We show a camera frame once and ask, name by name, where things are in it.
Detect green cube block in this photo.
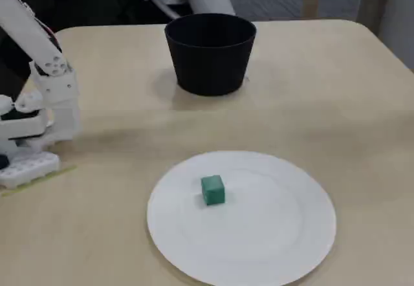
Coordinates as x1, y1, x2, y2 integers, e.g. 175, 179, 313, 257
200, 174, 226, 207

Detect black pot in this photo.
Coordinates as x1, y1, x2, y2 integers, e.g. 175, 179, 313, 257
164, 12, 258, 97

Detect white paper plate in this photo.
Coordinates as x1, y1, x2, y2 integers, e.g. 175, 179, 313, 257
146, 150, 338, 286

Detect yellow-green tape strip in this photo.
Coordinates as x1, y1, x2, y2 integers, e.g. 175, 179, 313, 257
1, 164, 79, 198

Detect grey cable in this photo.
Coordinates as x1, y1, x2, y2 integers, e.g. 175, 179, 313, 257
147, 0, 180, 20

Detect red arm wires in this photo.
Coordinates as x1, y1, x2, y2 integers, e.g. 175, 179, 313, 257
39, 20, 63, 53

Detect white perforated base plate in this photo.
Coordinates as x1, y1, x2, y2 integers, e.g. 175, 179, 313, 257
0, 151, 61, 190

